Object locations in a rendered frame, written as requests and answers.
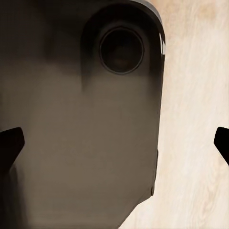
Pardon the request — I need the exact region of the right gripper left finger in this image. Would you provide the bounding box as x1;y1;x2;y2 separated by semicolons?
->
0;126;25;184

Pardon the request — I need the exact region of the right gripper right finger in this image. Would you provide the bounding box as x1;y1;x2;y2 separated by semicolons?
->
214;126;229;165

